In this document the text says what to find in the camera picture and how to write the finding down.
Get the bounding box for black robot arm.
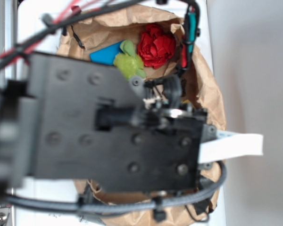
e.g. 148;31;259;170
0;53;216;196

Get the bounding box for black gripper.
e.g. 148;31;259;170
27;53;216;193

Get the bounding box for green plush toy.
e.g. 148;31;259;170
113;40;146;80

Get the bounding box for red and black wire bundle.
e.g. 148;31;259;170
0;0;201;78

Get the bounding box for blue plastic block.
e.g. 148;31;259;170
89;41;122;65

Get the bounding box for white flat ribbon cable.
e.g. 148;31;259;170
198;131;264;164

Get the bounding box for red crumpled paper ball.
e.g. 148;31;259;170
137;24;176;69

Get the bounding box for grey braided cable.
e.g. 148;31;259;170
4;160;227;223

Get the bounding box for aluminium frame rail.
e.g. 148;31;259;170
0;0;18;226

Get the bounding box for brown paper bag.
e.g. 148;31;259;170
57;5;226;226

